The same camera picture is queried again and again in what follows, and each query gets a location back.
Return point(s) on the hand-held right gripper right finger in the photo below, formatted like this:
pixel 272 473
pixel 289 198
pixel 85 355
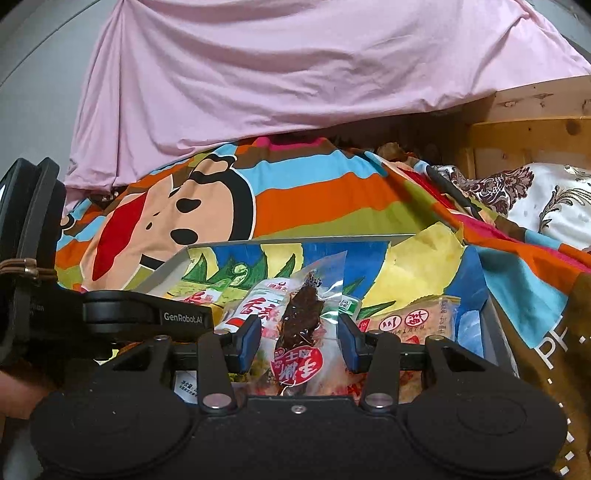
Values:
pixel 352 346

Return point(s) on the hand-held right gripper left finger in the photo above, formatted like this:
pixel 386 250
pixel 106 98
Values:
pixel 249 346

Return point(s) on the clear dried meat packet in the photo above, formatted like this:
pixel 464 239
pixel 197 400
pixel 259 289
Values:
pixel 302 318

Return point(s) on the person's left forearm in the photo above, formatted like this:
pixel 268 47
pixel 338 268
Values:
pixel 21 392

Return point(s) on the white green snack packet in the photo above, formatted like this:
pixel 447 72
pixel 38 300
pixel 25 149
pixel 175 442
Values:
pixel 258 304

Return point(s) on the orange red snack packet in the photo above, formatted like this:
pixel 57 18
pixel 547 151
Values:
pixel 406 385

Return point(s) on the yellow white cracker packet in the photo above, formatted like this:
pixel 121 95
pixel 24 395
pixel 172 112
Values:
pixel 415 321

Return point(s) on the light blue plastic packet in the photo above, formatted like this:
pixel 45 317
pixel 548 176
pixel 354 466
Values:
pixel 470 330

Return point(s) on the striped monkey printed blanket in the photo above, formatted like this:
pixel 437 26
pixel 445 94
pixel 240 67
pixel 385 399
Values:
pixel 323 184

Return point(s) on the white brown floral cloth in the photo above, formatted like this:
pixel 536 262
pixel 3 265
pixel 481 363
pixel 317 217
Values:
pixel 549 203

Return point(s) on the pink bed sheet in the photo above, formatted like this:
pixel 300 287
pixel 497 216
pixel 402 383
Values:
pixel 295 69

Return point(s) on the wooden bed frame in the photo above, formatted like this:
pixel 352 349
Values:
pixel 531 124

